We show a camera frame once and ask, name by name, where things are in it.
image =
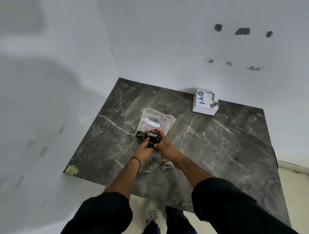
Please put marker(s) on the black left sleeve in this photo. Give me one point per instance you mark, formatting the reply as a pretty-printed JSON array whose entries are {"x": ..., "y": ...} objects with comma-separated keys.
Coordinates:
[{"x": 101, "y": 214}]

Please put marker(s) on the black sleeve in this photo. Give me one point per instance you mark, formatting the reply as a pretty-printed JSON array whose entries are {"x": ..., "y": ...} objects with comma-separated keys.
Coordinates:
[
  {"x": 231, "y": 207},
  {"x": 101, "y": 214}
]

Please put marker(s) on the white shoe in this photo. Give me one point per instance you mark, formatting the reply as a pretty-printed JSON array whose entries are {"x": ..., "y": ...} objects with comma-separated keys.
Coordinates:
[{"x": 152, "y": 212}]

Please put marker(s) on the clear plastic zip bag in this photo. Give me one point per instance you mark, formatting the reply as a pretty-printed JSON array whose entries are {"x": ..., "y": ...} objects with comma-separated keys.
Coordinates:
[{"x": 154, "y": 119}]

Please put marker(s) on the person's left hand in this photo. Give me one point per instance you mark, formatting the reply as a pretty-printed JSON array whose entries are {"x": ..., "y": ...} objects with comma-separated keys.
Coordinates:
[{"x": 142, "y": 152}]

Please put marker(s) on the black wrist band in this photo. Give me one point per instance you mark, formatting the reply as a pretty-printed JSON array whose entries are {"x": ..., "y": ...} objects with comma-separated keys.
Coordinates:
[{"x": 138, "y": 165}]

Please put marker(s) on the black right sleeve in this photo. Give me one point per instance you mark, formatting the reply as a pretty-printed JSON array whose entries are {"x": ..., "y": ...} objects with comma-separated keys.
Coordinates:
[{"x": 231, "y": 207}]

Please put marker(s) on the dark trousers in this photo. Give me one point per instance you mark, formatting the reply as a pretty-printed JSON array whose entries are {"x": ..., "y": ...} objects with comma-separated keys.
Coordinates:
[{"x": 176, "y": 221}]

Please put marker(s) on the black snack packet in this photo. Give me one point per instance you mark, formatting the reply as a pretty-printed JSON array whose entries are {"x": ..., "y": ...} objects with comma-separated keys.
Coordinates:
[{"x": 152, "y": 135}]

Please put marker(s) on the yellow corner sticker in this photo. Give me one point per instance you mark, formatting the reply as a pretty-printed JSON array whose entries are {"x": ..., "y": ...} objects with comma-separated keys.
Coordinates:
[{"x": 72, "y": 170}]

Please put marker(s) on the person's right forearm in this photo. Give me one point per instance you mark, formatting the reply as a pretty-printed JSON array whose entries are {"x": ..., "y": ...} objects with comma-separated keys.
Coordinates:
[{"x": 193, "y": 171}]

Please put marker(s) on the person's right thumb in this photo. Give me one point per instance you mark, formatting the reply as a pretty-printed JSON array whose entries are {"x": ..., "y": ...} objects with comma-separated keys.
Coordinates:
[{"x": 159, "y": 146}]

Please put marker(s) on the person's left forearm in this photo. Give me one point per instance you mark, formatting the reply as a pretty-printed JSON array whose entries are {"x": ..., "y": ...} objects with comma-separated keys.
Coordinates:
[{"x": 125, "y": 178}]

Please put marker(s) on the person's right hand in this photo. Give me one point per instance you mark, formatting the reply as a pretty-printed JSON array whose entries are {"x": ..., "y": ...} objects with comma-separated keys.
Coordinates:
[{"x": 170, "y": 150}]

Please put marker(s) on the white box with stickers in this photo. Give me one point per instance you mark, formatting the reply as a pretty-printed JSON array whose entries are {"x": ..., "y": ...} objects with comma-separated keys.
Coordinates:
[{"x": 204, "y": 103}]

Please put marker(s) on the person's left fingers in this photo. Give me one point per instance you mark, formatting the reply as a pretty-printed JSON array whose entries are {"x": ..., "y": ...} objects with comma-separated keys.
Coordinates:
[{"x": 146, "y": 143}]

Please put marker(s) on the white skirting board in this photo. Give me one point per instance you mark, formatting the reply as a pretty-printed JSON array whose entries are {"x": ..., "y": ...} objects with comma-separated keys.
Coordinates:
[{"x": 293, "y": 167}]

